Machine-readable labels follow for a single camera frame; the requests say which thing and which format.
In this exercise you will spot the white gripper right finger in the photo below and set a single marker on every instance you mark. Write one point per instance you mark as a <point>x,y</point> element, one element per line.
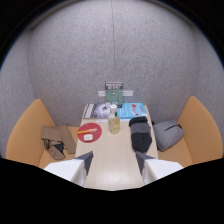
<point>156,169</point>

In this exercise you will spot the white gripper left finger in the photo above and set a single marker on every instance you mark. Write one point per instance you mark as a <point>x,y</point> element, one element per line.
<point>71,168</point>

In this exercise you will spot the black knit hat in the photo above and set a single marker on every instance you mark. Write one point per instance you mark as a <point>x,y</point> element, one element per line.
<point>140,133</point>

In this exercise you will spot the brown jacket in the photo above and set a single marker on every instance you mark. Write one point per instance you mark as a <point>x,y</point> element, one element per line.
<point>57,141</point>

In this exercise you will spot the small white earbud case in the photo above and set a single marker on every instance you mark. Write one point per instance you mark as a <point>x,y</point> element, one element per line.
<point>88,137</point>

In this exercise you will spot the grey backpack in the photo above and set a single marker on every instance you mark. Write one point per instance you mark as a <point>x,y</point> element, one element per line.
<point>167,133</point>

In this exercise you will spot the red round plate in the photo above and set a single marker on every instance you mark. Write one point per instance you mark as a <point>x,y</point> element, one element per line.
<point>89,132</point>

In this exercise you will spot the orange marker pen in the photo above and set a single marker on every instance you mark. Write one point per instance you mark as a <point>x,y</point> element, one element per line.
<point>87,131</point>

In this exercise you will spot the orange bench seat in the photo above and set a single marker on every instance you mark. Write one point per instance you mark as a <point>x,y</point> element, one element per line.
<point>191,136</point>
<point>36,136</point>

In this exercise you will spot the clear bottle with yellow liquid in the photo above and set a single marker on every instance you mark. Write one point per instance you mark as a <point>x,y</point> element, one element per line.
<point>113,122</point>

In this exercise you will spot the grey cover magazine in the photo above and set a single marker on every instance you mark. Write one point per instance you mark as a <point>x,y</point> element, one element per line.
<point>96,110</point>

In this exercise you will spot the blue cover book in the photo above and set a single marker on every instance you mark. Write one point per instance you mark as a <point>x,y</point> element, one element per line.
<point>132,110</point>

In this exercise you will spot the white wall socket panel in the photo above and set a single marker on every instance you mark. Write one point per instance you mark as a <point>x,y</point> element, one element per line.
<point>115,93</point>

